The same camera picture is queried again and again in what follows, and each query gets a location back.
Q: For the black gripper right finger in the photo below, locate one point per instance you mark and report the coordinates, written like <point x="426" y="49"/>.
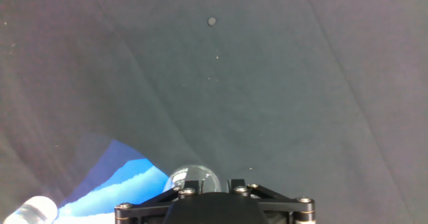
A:
<point x="287" y="211"/>

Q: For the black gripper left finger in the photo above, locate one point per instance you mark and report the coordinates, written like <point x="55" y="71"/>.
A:
<point x="147" y="212"/>

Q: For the small clear glass vial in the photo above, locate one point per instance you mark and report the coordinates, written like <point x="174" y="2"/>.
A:
<point x="33" y="210"/>

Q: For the clear glass beaker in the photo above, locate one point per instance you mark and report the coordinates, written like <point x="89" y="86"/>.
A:
<point x="192" y="175"/>

